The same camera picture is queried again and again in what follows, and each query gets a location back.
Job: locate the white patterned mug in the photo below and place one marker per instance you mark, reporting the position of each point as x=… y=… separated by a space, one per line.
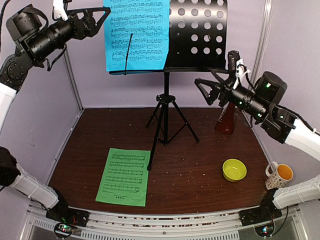
x=278 y=175

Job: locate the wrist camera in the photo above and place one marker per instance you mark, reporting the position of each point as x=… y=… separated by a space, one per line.
x=236 y=65
x=59 y=9

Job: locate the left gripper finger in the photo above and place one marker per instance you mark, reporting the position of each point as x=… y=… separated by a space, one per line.
x=104 y=13
x=90 y=11

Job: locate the blue sheet music page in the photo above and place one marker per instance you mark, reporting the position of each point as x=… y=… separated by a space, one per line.
x=136 y=35

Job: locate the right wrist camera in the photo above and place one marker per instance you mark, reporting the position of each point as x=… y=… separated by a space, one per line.
x=236 y=65

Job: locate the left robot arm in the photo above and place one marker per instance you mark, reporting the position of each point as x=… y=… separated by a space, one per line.
x=34 y=43

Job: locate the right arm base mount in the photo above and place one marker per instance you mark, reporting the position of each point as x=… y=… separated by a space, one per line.
x=262 y=217

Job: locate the lime green bowl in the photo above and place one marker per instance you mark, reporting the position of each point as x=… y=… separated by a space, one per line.
x=234 y=170

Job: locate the green sheet music page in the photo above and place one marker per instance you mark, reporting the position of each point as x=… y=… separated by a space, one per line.
x=125 y=178

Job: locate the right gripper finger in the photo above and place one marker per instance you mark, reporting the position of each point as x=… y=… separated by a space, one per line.
x=210 y=96
x=221 y=73

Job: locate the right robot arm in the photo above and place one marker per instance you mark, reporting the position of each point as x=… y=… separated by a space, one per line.
x=262 y=104

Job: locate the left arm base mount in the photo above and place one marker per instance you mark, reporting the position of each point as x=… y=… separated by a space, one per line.
x=68 y=219

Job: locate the front aluminium rail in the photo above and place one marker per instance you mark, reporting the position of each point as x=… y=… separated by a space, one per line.
x=218 y=225

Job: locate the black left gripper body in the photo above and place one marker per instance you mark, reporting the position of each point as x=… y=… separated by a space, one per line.
x=81 y=32

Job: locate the right aluminium frame post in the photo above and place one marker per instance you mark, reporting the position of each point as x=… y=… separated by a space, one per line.
x=264 y=34

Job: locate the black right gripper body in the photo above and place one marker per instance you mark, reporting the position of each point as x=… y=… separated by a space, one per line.
x=226 y=87

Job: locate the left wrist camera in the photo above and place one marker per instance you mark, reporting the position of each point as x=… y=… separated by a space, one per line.
x=59 y=9

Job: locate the black music stand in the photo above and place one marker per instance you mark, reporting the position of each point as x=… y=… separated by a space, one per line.
x=197 y=43

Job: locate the wooden metronome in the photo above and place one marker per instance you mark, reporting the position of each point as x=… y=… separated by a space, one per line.
x=226 y=121

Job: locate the aluminium frame post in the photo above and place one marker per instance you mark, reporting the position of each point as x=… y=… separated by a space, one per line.
x=264 y=34
x=71 y=78

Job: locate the left aluminium frame post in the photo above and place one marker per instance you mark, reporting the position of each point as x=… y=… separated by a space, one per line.
x=71 y=78

